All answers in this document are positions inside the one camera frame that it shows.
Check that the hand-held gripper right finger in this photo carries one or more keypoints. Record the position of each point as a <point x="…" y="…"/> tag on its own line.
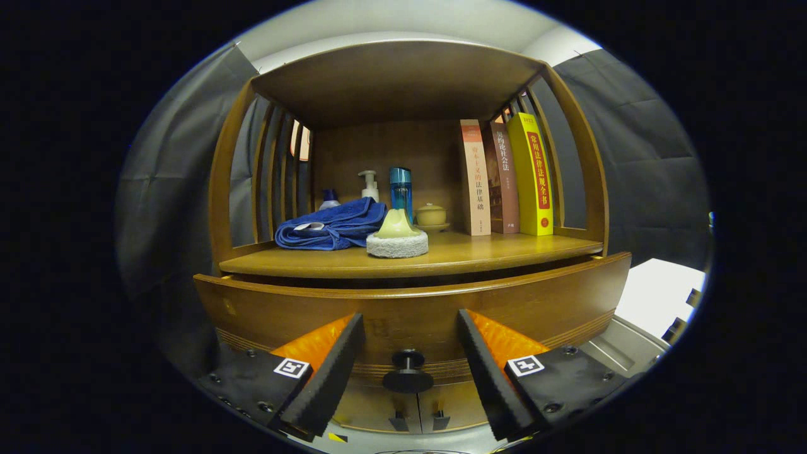
<point x="495" y="384"/>

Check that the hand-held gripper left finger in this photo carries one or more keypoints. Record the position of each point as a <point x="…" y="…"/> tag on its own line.
<point x="331" y="384"/>

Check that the wooden cabinet door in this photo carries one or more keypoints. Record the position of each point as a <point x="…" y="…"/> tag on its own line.
<point x="451" y="403"/>
<point x="365" y="410"/>

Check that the wooden countertop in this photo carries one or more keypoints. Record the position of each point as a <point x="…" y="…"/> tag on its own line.
<point x="492" y="249"/>

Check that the wooden cabinet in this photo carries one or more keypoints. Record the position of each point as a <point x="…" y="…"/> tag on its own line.
<point x="397" y="82"/>

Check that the yellow black floor tape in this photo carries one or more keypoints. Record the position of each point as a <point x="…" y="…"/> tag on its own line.
<point x="337" y="437"/>

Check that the folded blue towel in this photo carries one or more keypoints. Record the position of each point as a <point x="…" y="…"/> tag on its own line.
<point x="334" y="227"/>

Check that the yellow saucer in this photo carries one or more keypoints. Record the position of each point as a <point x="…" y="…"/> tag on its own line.
<point x="435" y="227"/>

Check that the yellow lidded tea cup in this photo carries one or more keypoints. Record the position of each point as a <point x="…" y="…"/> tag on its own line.
<point x="431" y="215"/>

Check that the small white blue-capped bottle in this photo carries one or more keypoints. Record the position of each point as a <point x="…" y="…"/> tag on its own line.
<point x="329" y="202"/>

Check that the white table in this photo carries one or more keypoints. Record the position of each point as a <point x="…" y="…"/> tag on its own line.
<point x="656" y="290"/>

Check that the black block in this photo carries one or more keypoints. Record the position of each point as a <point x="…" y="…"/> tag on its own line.
<point x="674" y="331"/>
<point x="695" y="298"/>

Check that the white pump bottle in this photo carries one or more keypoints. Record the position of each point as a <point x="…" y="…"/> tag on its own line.
<point x="371" y="192"/>

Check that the brown book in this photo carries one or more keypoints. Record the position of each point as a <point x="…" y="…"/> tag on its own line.
<point x="506" y="183"/>

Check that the beige book with orange band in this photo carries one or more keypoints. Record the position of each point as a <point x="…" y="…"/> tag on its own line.
<point x="476" y="183"/>

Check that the yellow book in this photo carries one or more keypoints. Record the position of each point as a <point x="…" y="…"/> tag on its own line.
<point x="533" y="183"/>

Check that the tall blue glass bottle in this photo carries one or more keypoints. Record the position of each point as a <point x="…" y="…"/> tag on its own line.
<point x="401" y="189"/>

